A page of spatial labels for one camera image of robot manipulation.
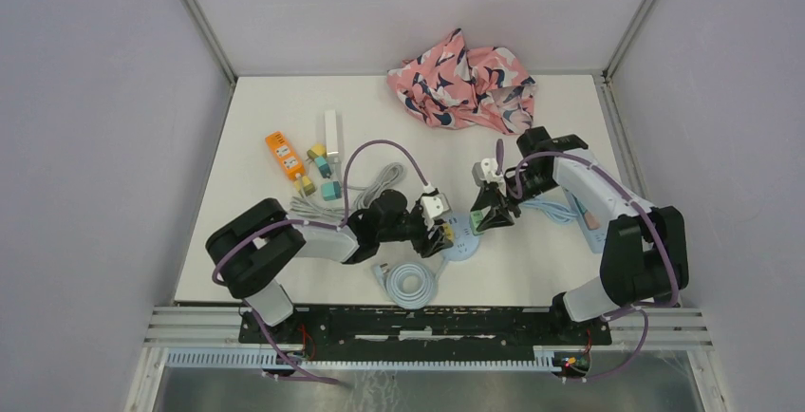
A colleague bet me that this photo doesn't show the coiled light blue cable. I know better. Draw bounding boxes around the coiled light blue cable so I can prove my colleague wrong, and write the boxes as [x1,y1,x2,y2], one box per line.
[372,256,451,309]

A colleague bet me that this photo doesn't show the green adapter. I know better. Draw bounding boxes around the green adapter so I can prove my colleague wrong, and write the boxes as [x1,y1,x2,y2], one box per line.
[470,210,484,235]
[573,197,592,218]

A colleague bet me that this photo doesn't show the purple cable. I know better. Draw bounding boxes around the purple cable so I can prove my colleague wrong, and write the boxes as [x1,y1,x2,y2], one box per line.
[211,140,435,386]
[495,139,682,384]

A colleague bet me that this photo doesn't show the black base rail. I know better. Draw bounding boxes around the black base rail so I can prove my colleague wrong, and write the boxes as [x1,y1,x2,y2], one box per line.
[269,304,612,362]

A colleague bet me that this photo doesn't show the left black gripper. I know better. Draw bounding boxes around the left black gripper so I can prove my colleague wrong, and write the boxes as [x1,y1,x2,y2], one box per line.
[378,193,453,257]

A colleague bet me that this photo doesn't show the pink adapter on blue strip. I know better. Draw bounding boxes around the pink adapter on blue strip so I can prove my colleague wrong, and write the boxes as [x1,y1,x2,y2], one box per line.
[583,215,600,231]

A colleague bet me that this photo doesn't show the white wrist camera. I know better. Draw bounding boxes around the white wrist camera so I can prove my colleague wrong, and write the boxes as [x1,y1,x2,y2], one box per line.
[419,191,451,227]
[472,158,505,187]

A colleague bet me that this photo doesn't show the orange power strip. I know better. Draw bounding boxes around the orange power strip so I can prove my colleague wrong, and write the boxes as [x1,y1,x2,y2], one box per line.
[265,131,306,181]

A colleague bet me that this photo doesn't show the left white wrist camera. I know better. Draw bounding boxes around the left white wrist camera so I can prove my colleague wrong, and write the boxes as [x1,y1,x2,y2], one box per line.
[419,191,451,227]

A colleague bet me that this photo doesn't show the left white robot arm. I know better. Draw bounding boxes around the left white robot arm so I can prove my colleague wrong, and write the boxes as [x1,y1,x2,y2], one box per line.
[205,190,453,343]

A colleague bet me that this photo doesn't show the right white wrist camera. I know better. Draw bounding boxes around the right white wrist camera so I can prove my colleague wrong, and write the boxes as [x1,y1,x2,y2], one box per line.
[472,158,505,187]

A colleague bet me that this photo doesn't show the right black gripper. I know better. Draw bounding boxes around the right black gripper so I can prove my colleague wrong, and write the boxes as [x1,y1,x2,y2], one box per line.
[471,167,559,231]

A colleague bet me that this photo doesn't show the light blue power strip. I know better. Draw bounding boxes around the light blue power strip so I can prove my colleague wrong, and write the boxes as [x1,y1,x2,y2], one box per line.
[563,189,608,253]

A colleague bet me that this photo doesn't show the white power strip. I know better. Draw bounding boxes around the white power strip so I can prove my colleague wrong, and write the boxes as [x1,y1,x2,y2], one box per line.
[324,110,343,164]

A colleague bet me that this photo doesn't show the yellow USB plug adapter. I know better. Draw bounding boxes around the yellow USB plug adapter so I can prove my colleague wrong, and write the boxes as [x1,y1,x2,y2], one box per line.
[293,175,317,197]

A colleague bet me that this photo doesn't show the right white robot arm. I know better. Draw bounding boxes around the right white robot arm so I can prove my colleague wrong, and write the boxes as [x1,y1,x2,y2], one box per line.
[470,127,689,344]

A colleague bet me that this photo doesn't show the grey cable of orange strip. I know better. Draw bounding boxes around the grey cable of orange strip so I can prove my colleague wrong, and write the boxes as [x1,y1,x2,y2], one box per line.
[289,192,353,222]

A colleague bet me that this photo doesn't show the pink patterned cloth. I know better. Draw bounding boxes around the pink patterned cloth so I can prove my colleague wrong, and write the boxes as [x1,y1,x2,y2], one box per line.
[386,28,537,135]

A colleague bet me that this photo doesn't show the grey cable of white strip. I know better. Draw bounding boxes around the grey cable of white strip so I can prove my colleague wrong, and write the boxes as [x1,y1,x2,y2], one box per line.
[333,162,407,213]

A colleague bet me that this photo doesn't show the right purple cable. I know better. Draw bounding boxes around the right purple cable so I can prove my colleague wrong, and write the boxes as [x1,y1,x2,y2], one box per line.
[495,139,682,384]

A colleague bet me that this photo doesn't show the round blue socket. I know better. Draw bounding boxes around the round blue socket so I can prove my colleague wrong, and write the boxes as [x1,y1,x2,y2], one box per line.
[441,214,479,262]

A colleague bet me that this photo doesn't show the green adapter on blue strip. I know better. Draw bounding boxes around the green adapter on blue strip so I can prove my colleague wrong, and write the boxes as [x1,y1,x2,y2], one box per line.
[573,197,592,218]

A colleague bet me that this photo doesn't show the teal USB plug adapter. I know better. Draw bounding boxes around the teal USB plug adapter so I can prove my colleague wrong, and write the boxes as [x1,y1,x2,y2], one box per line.
[320,181,343,201]

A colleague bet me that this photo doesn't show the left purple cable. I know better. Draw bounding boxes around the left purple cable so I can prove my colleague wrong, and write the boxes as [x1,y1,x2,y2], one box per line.
[211,140,435,386]

